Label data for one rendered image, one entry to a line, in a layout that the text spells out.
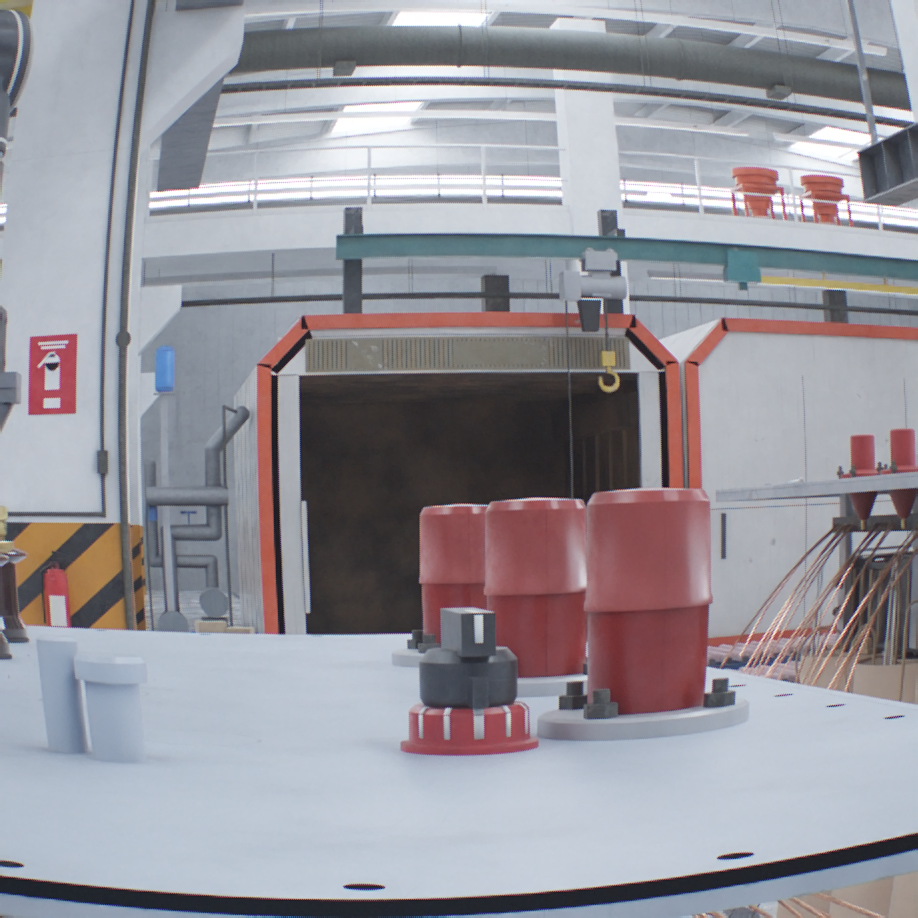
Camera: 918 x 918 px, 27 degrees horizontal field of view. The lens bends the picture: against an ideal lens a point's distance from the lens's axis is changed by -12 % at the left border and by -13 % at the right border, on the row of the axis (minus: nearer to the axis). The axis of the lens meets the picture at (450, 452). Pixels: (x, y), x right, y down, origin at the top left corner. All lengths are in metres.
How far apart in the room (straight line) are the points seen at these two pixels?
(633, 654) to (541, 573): 0.33
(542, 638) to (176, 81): 10.77
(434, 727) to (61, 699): 0.21
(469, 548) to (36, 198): 10.19
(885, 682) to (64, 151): 8.65
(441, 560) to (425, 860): 1.08
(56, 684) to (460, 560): 0.81
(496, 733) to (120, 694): 0.21
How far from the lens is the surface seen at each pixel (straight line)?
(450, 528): 1.75
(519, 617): 1.43
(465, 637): 1.03
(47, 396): 11.69
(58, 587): 11.52
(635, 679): 1.10
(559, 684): 1.40
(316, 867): 0.67
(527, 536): 1.42
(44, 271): 11.77
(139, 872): 0.64
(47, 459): 11.68
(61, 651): 0.99
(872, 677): 4.02
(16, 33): 1.45
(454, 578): 1.75
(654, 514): 1.10
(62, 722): 0.99
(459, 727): 1.04
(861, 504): 4.06
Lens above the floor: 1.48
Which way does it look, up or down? 2 degrees up
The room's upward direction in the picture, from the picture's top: 1 degrees counter-clockwise
